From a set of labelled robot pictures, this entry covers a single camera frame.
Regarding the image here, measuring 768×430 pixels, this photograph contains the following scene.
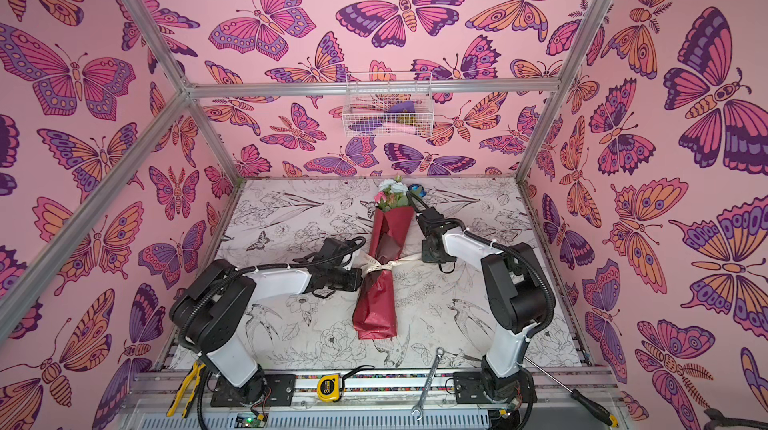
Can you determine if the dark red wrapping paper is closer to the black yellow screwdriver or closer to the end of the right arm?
the end of the right arm

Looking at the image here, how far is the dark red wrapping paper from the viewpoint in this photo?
814mm

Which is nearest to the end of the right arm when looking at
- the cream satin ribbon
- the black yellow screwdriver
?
the cream satin ribbon
